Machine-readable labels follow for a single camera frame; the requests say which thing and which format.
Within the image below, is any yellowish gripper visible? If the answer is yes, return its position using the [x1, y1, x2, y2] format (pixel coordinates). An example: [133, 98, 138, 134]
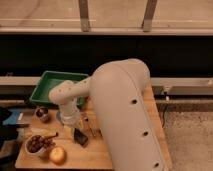
[64, 119, 84, 139]

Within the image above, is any black eraser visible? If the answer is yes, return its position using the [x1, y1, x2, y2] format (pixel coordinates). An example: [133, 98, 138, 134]
[74, 129, 88, 146]

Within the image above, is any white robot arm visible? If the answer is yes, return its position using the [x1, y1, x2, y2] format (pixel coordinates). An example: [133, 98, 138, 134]
[49, 59, 167, 171]

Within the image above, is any blue cup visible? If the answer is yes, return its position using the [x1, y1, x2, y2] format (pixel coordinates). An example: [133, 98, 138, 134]
[56, 111, 62, 123]

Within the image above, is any metal spoon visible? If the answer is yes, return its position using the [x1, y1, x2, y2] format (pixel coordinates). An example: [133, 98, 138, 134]
[83, 114, 98, 138]

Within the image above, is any yellow banana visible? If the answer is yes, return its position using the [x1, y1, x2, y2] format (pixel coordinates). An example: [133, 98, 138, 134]
[29, 127, 58, 137]

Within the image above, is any yellow red apple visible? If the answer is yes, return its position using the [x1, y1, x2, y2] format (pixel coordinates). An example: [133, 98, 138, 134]
[49, 147, 66, 164]

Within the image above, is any small metal cup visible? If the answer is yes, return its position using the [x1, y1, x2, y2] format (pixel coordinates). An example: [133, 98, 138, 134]
[35, 107, 50, 122]

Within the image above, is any white bowl of grapes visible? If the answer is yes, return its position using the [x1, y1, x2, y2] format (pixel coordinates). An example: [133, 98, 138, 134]
[25, 135, 55, 158]

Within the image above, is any green plastic tray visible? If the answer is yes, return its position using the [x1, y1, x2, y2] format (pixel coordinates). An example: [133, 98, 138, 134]
[29, 71, 88, 107]

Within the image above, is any blue box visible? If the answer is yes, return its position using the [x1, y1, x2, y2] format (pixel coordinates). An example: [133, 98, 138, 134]
[3, 109, 23, 125]

